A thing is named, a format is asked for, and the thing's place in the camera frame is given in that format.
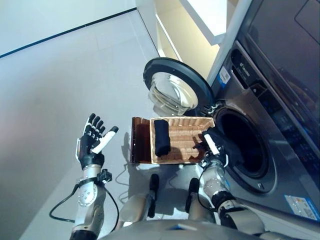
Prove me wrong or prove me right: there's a blue white energy label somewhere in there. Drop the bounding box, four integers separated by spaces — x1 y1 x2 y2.
217 67 231 87

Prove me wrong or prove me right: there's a thin white floor cable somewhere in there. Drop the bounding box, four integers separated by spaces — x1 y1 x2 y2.
116 159 141 203

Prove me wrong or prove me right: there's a black garment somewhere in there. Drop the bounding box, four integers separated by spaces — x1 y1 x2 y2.
153 119 171 158
192 127 247 167

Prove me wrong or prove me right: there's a silver door hinge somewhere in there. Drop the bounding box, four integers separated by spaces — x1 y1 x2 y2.
203 103 221 115

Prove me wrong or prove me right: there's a woven wicker basket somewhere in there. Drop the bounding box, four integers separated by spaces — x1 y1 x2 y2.
149 116 216 165

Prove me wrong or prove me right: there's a round glass washing machine door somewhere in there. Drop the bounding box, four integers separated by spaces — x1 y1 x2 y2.
142 57 215 118

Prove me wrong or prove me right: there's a white warning label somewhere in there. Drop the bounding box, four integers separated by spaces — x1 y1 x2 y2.
284 194 320 222

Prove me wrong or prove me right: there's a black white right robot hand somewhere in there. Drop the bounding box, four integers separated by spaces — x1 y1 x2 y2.
192 133 230 166

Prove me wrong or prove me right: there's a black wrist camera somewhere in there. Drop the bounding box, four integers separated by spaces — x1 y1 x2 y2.
97 169 113 185

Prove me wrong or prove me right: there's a grey robot torso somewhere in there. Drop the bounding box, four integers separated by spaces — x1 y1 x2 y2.
98 219 253 240

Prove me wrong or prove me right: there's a white cream shelf unit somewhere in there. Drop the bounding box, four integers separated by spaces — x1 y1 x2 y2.
136 0 253 78

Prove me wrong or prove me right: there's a silver left robot leg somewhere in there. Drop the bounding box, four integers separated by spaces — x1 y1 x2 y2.
119 173 160 223

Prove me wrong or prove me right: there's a grey front-load washing machine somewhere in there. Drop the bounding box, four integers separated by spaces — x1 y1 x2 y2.
207 0 320 236

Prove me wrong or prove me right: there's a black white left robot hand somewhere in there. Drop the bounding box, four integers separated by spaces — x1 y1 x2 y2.
75 113 120 171

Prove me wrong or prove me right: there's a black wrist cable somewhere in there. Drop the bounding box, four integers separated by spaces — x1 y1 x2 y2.
49 183 120 232

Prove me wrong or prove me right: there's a silver right robot leg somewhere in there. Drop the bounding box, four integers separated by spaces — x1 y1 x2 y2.
186 177 216 225

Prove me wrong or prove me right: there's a silver robot leg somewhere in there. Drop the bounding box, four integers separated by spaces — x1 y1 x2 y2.
186 177 216 225
119 173 160 223

